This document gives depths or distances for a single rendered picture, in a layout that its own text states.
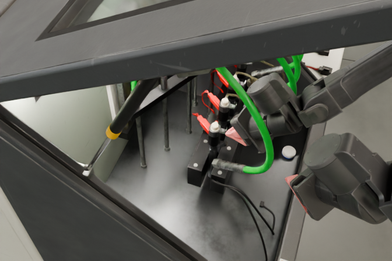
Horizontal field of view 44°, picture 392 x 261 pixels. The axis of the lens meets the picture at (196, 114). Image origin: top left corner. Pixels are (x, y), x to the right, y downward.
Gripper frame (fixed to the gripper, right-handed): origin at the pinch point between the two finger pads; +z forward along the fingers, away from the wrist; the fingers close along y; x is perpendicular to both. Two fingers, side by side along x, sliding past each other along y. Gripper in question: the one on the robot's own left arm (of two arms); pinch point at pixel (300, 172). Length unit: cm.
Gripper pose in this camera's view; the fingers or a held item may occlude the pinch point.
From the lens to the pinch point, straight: 83.2
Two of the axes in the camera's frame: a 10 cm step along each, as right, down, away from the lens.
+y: -7.9, 5.8, -2.0
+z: -3.0, -0.8, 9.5
